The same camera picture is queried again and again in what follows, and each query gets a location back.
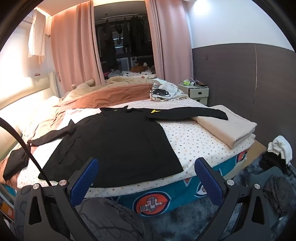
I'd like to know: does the dark window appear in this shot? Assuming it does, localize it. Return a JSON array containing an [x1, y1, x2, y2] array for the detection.
[[94, 5, 155, 79]]

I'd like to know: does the black clothes pile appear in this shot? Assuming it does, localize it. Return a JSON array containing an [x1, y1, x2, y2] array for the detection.
[[261, 152, 288, 172]]

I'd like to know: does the black lace garment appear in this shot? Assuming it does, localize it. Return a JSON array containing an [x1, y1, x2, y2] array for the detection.
[[262, 175, 287, 215]]

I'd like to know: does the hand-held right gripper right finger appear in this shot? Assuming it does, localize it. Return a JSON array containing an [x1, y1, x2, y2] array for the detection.
[[194, 157, 278, 241]]

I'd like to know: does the white patterned cloth pile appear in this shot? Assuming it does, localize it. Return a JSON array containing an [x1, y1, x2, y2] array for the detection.
[[150, 82, 190, 102]]

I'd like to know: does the folded black garment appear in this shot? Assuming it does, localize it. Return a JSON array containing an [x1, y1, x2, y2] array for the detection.
[[3, 144, 31, 181]]

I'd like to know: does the grey fluffy rug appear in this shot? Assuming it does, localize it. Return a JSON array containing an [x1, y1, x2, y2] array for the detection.
[[143, 153, 296, 241]]

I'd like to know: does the white headboard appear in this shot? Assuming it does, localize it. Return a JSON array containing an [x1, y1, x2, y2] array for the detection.
[[0, 72, 58, 121]]

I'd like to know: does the black strap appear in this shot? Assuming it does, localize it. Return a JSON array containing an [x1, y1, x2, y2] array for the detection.
[[0, 117, 52, 187]]

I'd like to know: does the white nightstand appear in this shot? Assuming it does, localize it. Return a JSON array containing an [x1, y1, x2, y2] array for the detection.
[[178, 83, 210, 105]]

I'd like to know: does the beige plush toy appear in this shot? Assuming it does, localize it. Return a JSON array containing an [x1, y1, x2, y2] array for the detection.
[[70, 79, 96, 90]]

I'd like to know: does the white hanging garment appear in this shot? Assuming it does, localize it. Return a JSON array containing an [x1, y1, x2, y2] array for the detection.
[[28, 10, 47, 64]]

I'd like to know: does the black shirt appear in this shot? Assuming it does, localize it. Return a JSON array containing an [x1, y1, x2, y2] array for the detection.
[[27, 105, 229, 188]]

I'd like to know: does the rumpled beige blanket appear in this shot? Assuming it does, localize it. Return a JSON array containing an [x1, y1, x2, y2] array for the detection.
[[62, 76, 162, 100]]

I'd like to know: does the person's leg in patterned pants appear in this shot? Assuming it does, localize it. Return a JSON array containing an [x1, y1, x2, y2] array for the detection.
[[14, 185, 160, 241]]

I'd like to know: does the black cable bundle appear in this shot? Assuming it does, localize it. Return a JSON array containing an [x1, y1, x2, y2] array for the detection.
[[149, 85, 170, 99]]

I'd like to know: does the pink curtain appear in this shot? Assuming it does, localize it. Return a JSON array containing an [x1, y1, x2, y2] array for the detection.
[[144, 0, 193, 80], [51, 2, 105, 98]]

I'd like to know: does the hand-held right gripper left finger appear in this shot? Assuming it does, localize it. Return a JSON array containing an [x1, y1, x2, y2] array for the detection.
[[24, 158, 100, 241]]

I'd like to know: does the folded beige blanket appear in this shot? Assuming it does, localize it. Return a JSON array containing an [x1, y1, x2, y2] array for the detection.
[[191, 105, 258, 149]]

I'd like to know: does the floral print bed sheet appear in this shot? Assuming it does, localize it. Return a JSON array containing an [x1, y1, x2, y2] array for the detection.
[[17, 100, 248, 197]]

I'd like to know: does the orange duvet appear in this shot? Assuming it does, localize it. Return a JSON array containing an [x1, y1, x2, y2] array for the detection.
[[23, 85, 162, 144]]

